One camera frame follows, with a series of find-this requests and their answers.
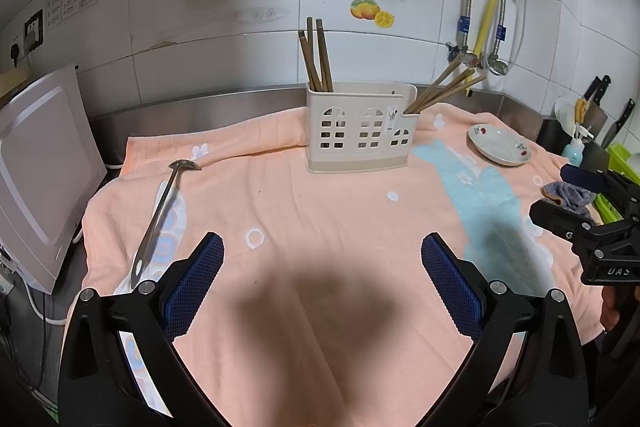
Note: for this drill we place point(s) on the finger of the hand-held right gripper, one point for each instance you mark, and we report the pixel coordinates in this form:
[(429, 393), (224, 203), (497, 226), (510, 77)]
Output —
[(582, 179), (560, 214)]

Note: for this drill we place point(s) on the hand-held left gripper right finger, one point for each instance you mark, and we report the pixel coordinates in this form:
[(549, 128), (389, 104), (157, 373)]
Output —
[(450, 289)]

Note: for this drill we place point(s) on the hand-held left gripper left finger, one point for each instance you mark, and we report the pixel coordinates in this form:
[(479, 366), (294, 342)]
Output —
[(195, 287)]

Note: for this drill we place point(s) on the brown wooden chopstick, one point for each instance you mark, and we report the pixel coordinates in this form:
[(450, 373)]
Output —
[(324, 57), (457, 91), (311, 66), (445, 94), (307, 59), (445, 88), (314, 54), (440, 80)]

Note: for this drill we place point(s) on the cream plastic utensil holder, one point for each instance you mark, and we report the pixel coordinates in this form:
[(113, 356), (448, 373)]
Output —
[(352, 159)]

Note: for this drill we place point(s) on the person's right hand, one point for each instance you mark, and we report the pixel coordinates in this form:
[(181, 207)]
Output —
[(611, 307)]

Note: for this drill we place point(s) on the grey knitted cloth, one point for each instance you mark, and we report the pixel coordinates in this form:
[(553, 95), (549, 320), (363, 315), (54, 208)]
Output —
[(575, 198)]

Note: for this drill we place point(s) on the light blue bottle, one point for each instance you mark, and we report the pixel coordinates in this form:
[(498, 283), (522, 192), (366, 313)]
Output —
[(572, 154)]

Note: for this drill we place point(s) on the green plastic basket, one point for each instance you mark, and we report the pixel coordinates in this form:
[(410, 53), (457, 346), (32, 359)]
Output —
[(622, 157)]

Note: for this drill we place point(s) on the white spatula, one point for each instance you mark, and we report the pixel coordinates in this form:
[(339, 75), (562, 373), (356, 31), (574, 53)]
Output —
[(564, 114)]

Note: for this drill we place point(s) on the metal ladle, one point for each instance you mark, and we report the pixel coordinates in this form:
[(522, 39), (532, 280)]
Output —
[(159, 217)]

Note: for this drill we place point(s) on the white flower print plate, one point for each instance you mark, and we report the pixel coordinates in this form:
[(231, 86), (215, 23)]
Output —
[(497, 147)]

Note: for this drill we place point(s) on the metal valve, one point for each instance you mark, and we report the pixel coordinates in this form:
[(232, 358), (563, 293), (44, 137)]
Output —
[(497, 66)]

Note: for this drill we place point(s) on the pink printed towel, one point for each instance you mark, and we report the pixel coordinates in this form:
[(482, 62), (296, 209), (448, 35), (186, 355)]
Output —
[(325, 217)]

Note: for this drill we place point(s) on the white microwave oven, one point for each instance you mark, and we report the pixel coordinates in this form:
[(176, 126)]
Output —
[(40, 167)]

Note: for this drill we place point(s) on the black wall socket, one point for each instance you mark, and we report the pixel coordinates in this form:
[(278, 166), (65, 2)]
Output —
[(34, 31)]

